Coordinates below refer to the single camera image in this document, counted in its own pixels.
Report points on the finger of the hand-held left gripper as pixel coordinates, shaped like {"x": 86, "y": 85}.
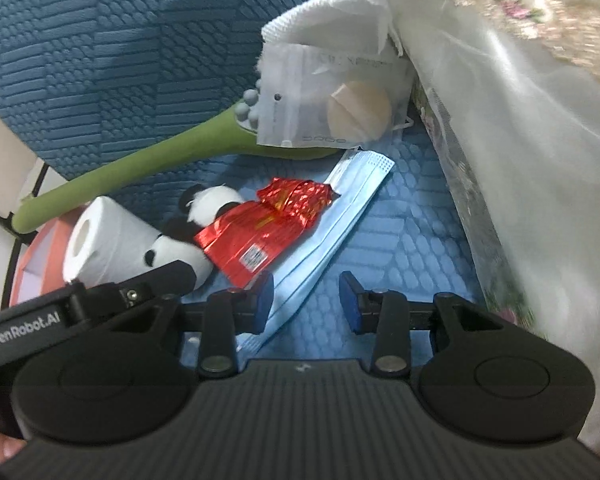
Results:
{"x": 165, "y": 275}

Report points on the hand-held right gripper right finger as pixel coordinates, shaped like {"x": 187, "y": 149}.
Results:
{"x": 350, "y": 305}

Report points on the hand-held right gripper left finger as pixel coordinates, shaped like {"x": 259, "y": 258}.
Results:
{"x": 264, "y": 302}

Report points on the panda plush toy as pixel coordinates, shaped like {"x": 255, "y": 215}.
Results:
{"x": 175, "y": 252}

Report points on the red snack packet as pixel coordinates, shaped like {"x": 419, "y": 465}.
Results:
{"x": 250, "y": 240}

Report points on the pink storage box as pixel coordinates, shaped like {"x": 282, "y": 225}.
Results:
{"x": 45, "y": 245}

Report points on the blue face mask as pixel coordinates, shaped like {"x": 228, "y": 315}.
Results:
{"x": 350, "y": 185}

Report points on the white towel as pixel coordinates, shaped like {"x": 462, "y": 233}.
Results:
{"x": 330, "y": 15}

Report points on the white toilet paper roll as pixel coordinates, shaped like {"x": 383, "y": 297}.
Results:
{"x": 115, "y": 230}

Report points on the clear pouch with powder puff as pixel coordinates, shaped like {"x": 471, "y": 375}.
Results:
{"x": 300, "y": 95}

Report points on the white lace bed skirt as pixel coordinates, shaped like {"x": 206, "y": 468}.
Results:
{"x": 530, "y": 160}

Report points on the blue quilted cushion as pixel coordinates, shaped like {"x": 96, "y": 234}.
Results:
{"x": 105, "y": 35}

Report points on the cream chair with black frame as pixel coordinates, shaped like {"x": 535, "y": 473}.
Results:
{"x": 0, "y": 160}

